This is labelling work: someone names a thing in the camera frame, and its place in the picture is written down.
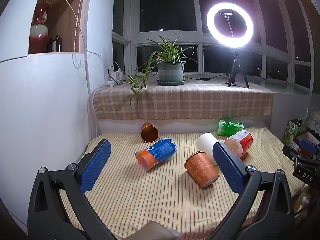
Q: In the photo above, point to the orange patterned cup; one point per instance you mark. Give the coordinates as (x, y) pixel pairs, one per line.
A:
(200, 167)

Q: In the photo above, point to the striped tablecloth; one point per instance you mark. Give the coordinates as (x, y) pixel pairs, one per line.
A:
(150, 192)

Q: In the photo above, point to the checkered cloth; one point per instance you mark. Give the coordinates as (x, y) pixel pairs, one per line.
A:
(187, 102)

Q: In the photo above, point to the white charger plugs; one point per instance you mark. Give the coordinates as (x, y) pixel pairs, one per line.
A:
(117, 75)

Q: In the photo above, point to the blue and orange cup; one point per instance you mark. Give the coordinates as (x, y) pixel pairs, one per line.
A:
(156, 154)

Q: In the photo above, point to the phone holder clamp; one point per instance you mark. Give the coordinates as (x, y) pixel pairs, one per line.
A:
(226, 13)

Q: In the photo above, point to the plant pot saucer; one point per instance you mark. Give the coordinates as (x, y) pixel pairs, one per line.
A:
(170, 83)

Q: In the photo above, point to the grey-green plant pot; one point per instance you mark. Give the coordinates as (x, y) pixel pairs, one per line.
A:
(171, 71)

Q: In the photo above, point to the green paper bag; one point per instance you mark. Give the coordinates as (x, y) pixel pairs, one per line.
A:
(291, 131)

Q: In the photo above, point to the white lace cloth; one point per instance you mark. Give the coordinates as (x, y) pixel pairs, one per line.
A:
(313, 121)

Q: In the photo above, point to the copper metal cup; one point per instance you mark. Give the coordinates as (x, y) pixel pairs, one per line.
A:
(149, 131)

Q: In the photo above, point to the brown cloth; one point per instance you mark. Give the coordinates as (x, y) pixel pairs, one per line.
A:
(160, 231)

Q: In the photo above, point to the dark bottle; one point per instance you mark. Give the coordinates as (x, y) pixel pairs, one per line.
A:
(50, 46)
(58, 43)

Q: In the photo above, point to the white power strip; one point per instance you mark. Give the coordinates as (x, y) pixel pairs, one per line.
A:
(111, 83)

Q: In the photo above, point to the red and white cup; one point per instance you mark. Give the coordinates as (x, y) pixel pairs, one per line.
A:
(240, 140)

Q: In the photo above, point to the green cup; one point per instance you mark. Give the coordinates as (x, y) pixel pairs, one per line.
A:
(228, 127)

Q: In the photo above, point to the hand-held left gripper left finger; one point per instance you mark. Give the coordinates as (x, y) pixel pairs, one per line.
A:
(96, 166)

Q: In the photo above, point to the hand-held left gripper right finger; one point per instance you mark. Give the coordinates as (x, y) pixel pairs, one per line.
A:
(228, 167)

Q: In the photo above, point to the spider plant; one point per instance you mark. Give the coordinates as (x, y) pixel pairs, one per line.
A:
(165, 52)

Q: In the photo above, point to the window frame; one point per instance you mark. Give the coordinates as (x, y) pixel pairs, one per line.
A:
(200, 40)

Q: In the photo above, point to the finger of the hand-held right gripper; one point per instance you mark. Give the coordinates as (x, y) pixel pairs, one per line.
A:
(308, 145)
(290, 151)

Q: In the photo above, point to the black tripod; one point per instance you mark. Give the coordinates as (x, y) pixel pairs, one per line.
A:
(236, 67)

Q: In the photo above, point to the white cabinet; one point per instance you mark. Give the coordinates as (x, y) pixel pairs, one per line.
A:
(45, 117)

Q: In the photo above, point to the red and white vase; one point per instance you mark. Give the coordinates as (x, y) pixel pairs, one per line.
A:
(38, 35)

